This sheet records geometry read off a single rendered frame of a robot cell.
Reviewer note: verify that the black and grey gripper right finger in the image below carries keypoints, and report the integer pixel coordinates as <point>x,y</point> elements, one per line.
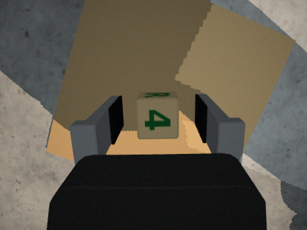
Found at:
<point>221,133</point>

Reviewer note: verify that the tan flat mat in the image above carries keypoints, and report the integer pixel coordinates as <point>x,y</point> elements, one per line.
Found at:
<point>124,47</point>

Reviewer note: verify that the beige block with green number 4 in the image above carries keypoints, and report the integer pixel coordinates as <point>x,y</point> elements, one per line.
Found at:
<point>157,115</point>

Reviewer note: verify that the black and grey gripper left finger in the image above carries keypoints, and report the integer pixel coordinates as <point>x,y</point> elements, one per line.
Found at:
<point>95,135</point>

